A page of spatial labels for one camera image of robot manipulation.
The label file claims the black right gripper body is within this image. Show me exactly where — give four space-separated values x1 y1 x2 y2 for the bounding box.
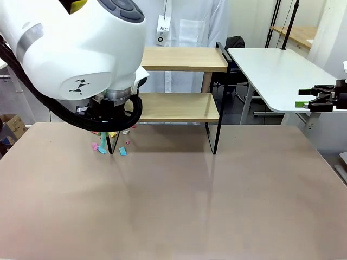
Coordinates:
335 79 347 103

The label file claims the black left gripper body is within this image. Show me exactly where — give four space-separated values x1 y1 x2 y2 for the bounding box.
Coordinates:
75 96 136 124

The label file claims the person's left forearm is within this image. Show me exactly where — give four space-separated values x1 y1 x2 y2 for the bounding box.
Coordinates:
201 71 213 93

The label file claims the two-tier wooden black-framed shelf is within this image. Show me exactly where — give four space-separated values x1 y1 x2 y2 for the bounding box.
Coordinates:
107 42 233 155

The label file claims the white side table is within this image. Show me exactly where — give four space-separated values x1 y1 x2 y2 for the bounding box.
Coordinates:
227 48 347 131

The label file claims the wooden background desk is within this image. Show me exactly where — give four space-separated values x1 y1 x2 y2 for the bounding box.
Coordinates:
270 25 318 49

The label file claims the black pole stand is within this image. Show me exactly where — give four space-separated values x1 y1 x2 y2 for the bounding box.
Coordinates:
280 0 301 51

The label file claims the black tripod stand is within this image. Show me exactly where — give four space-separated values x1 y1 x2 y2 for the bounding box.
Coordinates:
265 0 282 49

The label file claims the cardboard box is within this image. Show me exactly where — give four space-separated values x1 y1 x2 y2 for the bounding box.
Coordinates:
0 113 28 146

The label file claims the white name badge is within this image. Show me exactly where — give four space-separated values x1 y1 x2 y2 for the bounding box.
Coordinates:
155 15 172 47

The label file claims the black office chair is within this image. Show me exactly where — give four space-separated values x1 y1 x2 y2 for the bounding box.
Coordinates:
211 35 262 109

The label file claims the person in yellow apron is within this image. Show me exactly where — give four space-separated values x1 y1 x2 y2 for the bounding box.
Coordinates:
67 0 88 15

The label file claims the person in white coat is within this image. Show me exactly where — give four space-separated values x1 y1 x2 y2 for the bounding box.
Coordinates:
132 0 231 94

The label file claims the grey metal frame piece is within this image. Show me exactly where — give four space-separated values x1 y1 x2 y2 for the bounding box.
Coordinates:
333 151 347 187

